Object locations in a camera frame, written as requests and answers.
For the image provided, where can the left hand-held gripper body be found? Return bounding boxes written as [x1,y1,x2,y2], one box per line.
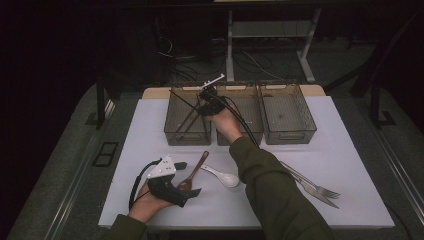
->
[146,154,190,208]

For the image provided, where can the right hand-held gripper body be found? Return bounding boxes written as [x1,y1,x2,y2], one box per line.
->
[199,73,226,116]

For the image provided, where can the brown wooden spoon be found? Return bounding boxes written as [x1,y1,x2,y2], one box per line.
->
[176,150,210,193]

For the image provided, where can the transparent grey plastic bin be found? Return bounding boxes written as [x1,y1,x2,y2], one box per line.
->
[258,82,318,146]
[163,83,213,147]
[215,83,265,147]

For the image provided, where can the white ceramic spoon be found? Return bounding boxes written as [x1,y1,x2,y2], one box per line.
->
[200,164,240,189]

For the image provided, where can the metal fork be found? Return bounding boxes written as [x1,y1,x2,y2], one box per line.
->
[279,160,342,200]

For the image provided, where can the person's left hand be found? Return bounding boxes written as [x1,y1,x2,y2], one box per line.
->
[128,181,174,224]

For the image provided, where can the black metal stand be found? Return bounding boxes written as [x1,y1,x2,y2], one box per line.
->
[369,78,398,130]

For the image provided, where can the bundle of floor cables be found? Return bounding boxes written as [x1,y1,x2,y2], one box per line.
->
[156,33,284,83]

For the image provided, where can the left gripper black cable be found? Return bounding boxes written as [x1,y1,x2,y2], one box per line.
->
[128,159,163,211]

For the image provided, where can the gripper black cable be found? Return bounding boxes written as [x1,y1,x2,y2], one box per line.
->
[128,159,163,211]
[219,95,261,148]

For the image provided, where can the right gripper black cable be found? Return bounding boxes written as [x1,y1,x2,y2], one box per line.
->
[219,95,261,148]

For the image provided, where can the white metal desk frame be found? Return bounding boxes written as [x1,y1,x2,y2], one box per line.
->
[225,8,323,84]

